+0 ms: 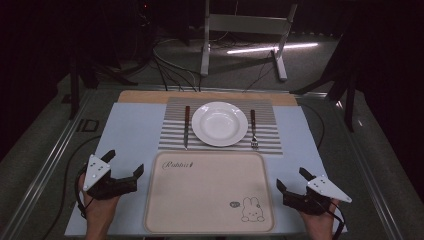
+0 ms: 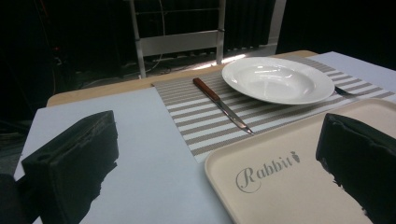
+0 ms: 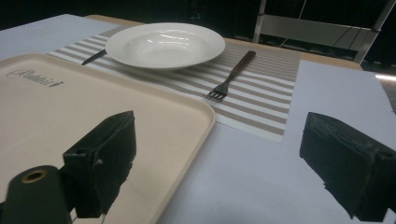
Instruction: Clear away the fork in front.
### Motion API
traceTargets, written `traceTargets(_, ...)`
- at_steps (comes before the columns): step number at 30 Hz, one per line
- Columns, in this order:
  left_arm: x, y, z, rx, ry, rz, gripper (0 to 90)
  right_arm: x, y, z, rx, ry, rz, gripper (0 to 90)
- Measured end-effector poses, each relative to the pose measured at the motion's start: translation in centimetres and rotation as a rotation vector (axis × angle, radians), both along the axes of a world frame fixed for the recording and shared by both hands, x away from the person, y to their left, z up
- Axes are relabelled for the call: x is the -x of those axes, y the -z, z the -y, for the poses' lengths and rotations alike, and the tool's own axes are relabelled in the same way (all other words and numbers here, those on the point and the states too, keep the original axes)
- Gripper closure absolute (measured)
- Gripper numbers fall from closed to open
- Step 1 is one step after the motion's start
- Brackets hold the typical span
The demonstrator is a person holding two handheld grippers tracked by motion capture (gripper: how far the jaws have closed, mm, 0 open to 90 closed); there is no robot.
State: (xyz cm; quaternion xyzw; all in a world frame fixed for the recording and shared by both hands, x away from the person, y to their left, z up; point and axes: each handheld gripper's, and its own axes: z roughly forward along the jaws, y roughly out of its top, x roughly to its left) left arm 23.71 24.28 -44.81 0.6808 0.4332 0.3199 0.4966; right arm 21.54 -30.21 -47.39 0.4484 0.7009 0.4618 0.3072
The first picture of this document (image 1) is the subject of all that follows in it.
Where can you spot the aluminium floor rail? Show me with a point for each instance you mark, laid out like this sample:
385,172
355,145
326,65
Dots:
370,180
46,166

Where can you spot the beige tray with rabbit print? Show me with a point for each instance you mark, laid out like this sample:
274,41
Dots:
206,193

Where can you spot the white round plate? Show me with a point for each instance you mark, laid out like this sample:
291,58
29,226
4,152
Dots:
220,124

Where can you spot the white metal stand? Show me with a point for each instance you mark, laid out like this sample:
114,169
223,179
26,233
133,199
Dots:
246,24

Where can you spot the light blue table sheet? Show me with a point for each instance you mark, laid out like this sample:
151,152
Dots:
133,126

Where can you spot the person's left hand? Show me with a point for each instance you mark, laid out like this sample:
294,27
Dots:
100,213

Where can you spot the grey striped placemat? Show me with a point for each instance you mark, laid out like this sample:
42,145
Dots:
173,133

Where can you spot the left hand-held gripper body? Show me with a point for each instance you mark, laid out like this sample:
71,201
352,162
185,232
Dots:
110,186

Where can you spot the person's right hand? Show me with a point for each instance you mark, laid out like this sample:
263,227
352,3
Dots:
320,225

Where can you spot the black tripod stand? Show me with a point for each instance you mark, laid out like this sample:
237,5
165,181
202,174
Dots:
349,100
75,86

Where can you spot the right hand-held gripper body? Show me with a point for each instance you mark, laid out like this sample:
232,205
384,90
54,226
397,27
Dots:
306,201

